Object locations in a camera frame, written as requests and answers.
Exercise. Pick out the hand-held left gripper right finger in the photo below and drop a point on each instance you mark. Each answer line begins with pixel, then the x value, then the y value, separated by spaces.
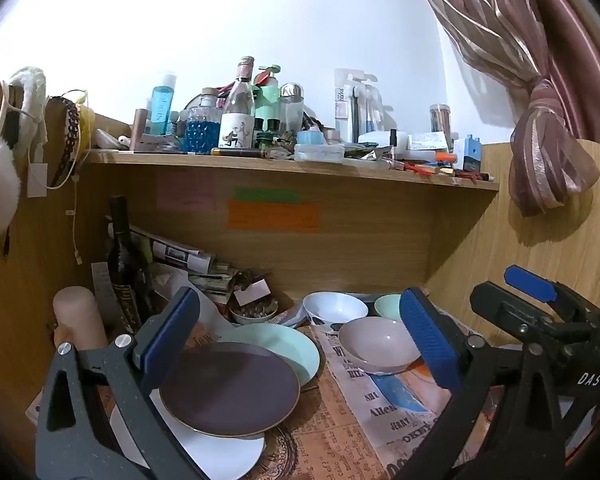
pixel 427 342

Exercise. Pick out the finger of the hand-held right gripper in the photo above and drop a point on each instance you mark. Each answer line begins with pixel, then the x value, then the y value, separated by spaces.
pixel 530 282
pixel 505 315

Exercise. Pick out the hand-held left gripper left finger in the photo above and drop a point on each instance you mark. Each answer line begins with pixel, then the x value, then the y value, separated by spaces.
pixel 172 332

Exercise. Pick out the lavender bowl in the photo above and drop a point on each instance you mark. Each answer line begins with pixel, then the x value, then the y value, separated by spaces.
pixel 375 345

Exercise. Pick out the mint green bowl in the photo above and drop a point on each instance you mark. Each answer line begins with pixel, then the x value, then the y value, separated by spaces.
pixel 387 307

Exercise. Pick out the dark purple plate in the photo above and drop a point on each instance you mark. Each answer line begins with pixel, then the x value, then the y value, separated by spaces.
pixel 230 390

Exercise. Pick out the mint green plate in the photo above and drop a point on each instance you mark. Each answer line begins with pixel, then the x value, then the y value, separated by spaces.
pixel 290 347

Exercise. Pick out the white plate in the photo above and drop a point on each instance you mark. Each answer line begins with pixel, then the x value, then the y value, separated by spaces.
pixel 220 455

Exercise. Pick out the grey paper sheet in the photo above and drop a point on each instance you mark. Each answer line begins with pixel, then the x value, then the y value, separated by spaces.
pixel 207 310

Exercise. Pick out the stack of newspapers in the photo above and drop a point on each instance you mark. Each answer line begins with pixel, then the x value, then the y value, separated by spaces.
pixel 180 260

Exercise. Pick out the small bowl of coins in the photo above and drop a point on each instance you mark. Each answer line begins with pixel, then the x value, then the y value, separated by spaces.
pixel 252 314

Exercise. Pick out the dark wine bottle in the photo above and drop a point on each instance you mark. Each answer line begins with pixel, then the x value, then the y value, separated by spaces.
pixel 122 260

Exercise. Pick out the white paper card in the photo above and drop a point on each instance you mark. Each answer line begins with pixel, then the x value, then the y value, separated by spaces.
pixel 254 291

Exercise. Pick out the beige cylinder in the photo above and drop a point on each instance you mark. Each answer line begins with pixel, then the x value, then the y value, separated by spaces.
pixel 77 317

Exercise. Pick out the white patterned bowl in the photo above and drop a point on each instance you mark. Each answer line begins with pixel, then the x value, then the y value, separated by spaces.
pixel 330 307

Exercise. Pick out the newspaper print tablecloth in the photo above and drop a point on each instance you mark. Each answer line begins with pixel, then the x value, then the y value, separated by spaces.
pixel 340 440

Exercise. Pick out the pink sticky note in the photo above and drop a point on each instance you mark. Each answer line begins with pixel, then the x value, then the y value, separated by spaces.
pixel 186 191

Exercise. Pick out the blue plastic box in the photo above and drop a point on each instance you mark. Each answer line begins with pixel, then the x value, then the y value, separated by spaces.
pixel 467 154

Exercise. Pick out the orange sticky note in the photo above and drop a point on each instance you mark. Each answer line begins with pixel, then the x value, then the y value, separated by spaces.
pixel 275 217

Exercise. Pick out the round woven placemat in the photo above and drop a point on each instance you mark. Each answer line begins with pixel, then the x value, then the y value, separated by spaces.
pixel 280 452

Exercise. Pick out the green sticky note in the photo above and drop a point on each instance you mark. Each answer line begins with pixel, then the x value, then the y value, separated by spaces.
pixel 267 196

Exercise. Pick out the clear tube of sticks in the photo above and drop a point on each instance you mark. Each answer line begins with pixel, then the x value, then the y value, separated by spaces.
pixel 441 120

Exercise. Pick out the pink striped curtain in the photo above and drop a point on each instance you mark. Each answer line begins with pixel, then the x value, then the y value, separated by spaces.
pixel 540 85

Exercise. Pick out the blue bead jar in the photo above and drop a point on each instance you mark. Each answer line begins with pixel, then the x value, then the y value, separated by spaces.
pixel 202 132

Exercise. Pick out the white charger adapter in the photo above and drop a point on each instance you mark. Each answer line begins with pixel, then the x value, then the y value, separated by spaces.
pixel 37 180

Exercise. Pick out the brown tube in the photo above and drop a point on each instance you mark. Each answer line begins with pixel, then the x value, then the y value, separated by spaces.
pixel 139 130

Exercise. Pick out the clear flat plastic box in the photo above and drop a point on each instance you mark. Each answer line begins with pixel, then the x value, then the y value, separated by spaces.
pixel 319 152

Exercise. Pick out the blue liquid bottle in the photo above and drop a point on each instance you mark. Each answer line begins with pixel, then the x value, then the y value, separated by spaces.
pixel 162 105

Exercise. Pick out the yellow headband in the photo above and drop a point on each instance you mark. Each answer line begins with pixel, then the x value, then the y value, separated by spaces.
pixel 86 120

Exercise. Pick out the dark braided headband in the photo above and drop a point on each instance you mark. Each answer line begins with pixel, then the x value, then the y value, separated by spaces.
pixel 71 125

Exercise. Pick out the clear labelled glass bottle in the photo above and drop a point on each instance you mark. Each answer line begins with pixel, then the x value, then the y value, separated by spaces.
pixel 239 110

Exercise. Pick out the light blue round container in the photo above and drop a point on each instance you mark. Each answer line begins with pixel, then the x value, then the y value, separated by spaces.
pixel 311 137

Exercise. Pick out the toothbrush package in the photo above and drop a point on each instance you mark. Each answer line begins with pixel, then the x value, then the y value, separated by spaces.
pixel 357 105

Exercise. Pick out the mint green pump bottle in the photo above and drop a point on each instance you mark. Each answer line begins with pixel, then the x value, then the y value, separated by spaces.
pixel 266 100

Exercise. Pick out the clear jar silver lid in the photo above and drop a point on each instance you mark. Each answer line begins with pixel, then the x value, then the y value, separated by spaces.
pixel 291 107

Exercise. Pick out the white fluffy headband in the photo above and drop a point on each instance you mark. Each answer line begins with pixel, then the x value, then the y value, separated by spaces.
pixel 32 95

